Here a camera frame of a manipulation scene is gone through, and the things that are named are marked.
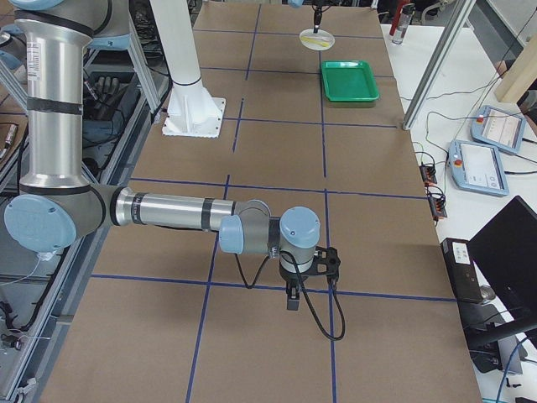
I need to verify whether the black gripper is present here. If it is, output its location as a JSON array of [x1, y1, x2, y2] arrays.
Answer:
[[279, 268, 310, 311], [311, 0, 326, 33]]

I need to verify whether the white round plate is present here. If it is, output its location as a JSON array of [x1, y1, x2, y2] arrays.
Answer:
[[299, 29, 335, 51]]

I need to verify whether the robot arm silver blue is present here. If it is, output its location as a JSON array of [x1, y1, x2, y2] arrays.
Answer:
[[4, 1, 321, 310], [287, 0, 329, 34]]

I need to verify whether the green plastic tray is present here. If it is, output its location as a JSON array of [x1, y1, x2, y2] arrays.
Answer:
[[321, 60, 379, 102]]

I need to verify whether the black mini computer box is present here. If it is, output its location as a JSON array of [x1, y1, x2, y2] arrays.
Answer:
[[441, 238, 482, 304]]

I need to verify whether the near orange black hub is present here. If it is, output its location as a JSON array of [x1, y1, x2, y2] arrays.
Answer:
[[425, 185, 447, 222]]

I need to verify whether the orange black hub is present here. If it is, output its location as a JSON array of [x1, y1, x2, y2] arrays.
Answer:
[[425, 185, 447, 222], [418, 151, 437, 185]]

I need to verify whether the far orange black hub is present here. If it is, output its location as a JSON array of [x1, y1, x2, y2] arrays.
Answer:
[[418, 151, 437, 185]]

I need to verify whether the far teach pendant tablet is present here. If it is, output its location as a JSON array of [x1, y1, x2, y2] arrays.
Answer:
[[471, 105, 526, 154]]

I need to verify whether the teach pendant tablet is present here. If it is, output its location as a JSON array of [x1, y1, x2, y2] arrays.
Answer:
[[471, 105, 526, 154], [448, 139, 509, 197]]

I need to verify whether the wooden beam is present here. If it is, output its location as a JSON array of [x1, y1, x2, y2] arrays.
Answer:
[[494, 34, 536, 102]]

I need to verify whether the near teach pendant tablet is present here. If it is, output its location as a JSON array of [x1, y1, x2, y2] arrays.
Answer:
[[448, 139, 509, 197]]

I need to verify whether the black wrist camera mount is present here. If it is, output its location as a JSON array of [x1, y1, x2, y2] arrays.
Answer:
[[303, 246, 341, 284]]

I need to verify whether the aluminium frame post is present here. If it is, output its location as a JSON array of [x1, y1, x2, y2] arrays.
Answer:
[[402, 0, 477, 130]]

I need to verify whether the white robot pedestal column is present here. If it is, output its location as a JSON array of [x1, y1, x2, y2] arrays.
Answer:
[[150, 0, 226, 139]]

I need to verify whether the blue network cable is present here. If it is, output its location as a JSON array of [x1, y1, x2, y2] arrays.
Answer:
[[494, 335, 530, 403]]

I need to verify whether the aluminium side frame rail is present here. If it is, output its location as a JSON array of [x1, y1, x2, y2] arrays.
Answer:
[[1, 76, 166, 402]]

